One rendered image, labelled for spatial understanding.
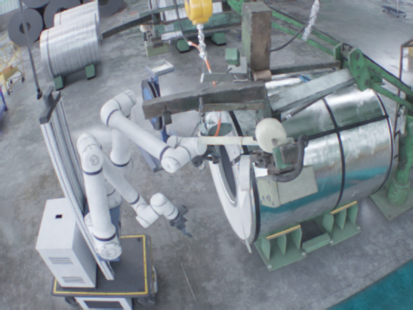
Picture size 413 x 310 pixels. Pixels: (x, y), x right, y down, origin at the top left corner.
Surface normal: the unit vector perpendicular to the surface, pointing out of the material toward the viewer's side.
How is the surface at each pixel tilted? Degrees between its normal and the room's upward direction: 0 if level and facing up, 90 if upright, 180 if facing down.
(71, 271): 90
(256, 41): 106
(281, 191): 55
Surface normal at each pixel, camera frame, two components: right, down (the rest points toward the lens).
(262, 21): 0.31, 0.73
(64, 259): 0.11, 0.57
